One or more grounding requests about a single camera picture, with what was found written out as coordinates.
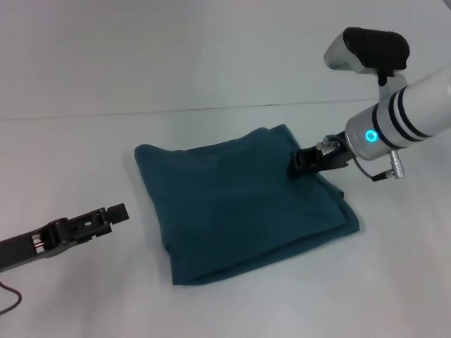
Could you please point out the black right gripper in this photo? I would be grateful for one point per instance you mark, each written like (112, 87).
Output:
(327, 160)

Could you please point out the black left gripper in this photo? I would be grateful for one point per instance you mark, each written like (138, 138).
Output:
(31, 243)

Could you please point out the teal blue shirt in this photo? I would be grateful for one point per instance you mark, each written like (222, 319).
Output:
(239, 211)

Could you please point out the clear network plug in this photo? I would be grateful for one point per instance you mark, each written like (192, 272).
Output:
(327, 144)

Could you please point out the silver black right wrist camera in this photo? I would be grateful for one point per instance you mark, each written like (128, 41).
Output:
(370, 49)

